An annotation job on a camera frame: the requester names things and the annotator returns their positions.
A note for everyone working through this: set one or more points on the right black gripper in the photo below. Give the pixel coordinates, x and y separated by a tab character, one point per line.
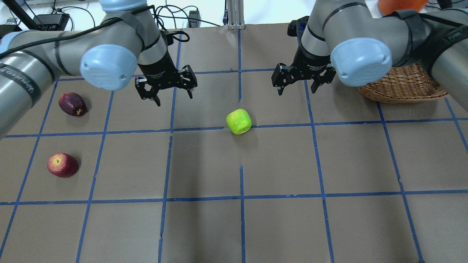
310	61

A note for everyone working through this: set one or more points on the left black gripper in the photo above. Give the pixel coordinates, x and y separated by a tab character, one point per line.
159	68

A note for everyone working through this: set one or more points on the green apple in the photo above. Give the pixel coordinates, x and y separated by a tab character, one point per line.
239	121

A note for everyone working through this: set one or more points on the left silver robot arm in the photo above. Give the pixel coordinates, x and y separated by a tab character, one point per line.
106	56

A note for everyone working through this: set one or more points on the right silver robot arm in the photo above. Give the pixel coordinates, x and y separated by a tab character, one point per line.
362	49

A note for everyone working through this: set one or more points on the wicker basket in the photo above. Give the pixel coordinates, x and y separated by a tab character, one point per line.
404	85

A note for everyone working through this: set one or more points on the dark red apple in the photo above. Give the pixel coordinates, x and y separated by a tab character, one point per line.
72	104

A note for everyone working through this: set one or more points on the orange bucket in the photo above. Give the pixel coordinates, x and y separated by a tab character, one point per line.
387	7

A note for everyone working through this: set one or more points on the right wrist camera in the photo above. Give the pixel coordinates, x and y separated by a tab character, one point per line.
296	27

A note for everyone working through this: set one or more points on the aluminium frame post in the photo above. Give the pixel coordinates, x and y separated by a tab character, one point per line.
235	14

